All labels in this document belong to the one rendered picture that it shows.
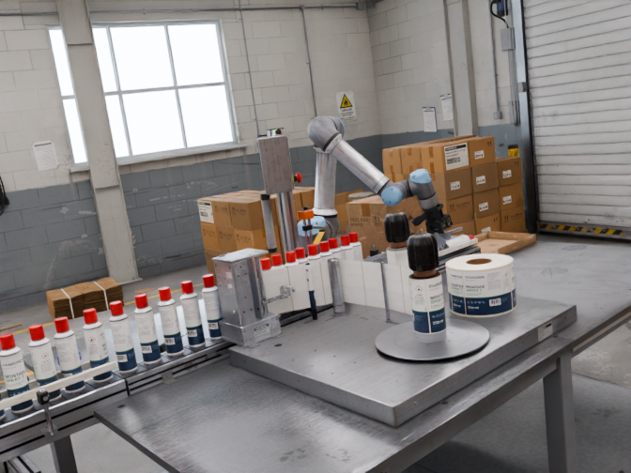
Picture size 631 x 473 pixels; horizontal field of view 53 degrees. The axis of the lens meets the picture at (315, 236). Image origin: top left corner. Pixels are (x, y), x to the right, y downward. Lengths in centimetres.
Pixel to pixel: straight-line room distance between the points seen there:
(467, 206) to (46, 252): 439
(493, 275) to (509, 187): 468
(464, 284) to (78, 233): 587
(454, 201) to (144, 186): 355
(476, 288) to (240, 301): 69
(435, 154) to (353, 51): 341
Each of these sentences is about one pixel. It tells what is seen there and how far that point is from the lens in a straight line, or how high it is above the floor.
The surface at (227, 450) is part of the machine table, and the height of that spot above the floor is 83.
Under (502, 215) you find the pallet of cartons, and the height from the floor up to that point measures 36.
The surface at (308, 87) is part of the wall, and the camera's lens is 850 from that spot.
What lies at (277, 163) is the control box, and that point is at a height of 138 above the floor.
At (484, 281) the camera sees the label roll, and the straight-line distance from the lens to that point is 191.
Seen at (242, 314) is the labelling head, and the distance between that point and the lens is 188.
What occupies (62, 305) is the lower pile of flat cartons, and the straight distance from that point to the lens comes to 630.
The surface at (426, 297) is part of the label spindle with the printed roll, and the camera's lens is 169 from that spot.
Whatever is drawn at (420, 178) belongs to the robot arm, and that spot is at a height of 123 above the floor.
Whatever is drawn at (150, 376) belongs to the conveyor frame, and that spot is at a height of 86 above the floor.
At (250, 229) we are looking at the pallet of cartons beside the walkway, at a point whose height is 66.
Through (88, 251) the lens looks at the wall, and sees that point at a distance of 740.
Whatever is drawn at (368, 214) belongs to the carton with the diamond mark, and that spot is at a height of 107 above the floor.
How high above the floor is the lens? 151
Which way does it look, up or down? 10 degrees down
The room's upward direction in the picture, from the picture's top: 8 degrees counter-clockwise
